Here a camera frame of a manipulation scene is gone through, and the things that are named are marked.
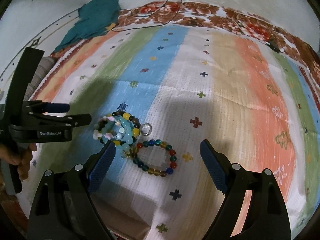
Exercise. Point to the small black charger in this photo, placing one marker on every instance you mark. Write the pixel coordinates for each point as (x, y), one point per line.
(273, 45)

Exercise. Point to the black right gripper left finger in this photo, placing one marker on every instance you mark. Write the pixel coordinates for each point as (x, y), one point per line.
(89, 176)

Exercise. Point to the clear glass bead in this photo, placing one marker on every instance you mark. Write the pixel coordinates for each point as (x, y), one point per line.
(146, 129)

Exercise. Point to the teal cloth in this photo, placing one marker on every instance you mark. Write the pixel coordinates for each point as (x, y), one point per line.
(94, 19)

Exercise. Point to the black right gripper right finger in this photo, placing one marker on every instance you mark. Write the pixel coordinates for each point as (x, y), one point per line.
(225, 175)

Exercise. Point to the brown floral blanket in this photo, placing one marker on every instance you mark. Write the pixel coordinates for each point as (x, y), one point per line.
(197, 14)

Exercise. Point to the striped colourful bed sheet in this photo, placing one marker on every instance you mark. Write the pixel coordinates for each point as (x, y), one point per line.
(256, 106)

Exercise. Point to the person's left hand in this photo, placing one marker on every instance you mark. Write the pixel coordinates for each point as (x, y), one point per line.
(22, 161)

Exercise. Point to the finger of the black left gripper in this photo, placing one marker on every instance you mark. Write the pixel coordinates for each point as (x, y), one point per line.
(57, 108)
(70, 121)

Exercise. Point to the grey striped pillow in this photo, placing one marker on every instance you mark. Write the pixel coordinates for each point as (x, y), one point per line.
(43, 68)

